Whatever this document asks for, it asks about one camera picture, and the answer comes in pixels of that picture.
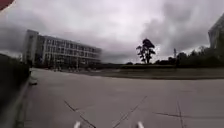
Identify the low dark hedge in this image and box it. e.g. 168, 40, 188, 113
99, 63, 176, 70

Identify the grey concrete pavement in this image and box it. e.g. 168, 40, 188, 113
13, 67, 224, 128

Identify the tall dark tree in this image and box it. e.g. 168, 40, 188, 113
135, 38, 157, 65

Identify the grass strip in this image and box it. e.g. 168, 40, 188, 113
63, 67, 224, 80

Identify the large grey multi-storey building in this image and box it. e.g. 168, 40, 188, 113
21, 29, 103, 69

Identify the robot's own part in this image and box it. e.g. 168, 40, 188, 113
73, 120, 82, 128
137, 120, 145, 128

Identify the row of dark trees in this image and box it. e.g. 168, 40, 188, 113
154, 45, 224, 69

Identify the grey kerb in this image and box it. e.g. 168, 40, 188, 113
0, 78, 33, 128

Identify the tall building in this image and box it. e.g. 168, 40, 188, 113
207, 13, 224, 50

